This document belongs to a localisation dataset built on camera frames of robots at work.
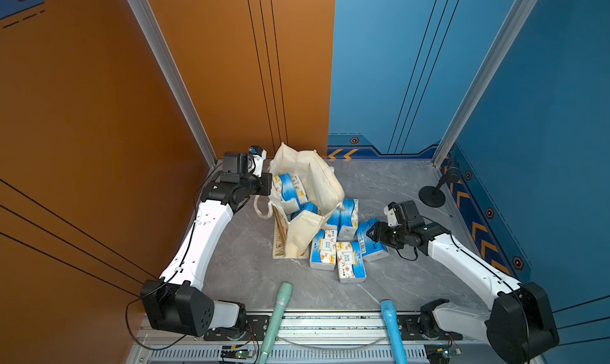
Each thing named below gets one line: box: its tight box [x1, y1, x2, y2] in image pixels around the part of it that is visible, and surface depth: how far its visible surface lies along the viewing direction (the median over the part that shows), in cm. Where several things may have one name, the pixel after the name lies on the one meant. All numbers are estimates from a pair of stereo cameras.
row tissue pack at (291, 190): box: [279, 173, 319, 214], surface depth 91 cm
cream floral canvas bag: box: [253, 142, 346, 260], surface depth 87 cm
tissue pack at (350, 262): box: [335, 241, 367, 284], surface depth 82 cm
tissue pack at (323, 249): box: [309, 224, 338, 272], surface depth 85 cm
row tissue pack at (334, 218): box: [326, 207, 341, 232], surface depth 91 cm
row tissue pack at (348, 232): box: [337, 198, 360, 242], surface depth 91 cm
